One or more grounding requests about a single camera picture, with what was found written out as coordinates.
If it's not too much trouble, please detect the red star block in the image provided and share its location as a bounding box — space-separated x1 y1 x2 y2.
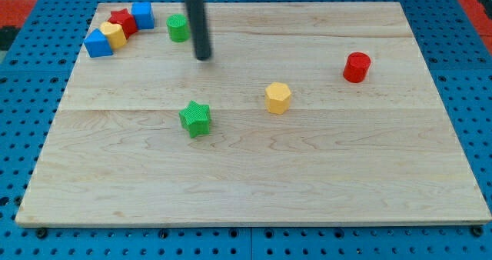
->
108 8 138 39

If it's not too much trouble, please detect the red cylinder block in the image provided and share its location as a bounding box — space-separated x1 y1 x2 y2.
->
342 52 371 83

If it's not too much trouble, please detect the yellow hexagon block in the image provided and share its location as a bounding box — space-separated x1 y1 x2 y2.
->
265 82 291 115

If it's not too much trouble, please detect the yellow heart block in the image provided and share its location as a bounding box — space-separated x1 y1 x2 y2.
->
99 22 128 50

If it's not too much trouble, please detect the blue cube block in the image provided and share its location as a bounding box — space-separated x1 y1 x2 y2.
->
131 2 155 30

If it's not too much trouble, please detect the wooden board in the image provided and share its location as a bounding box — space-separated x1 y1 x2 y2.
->
16 2 491 228

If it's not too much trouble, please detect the green star block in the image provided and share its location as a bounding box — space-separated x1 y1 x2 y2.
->
179 101 211 138

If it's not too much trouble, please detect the blue triangle block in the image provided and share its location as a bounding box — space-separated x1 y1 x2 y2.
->
84 28 113 58

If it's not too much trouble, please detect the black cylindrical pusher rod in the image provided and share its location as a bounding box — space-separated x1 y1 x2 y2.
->
184 0 212 61

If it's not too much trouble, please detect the green circle block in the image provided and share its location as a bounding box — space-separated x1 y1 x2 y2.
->
166 14 190 42

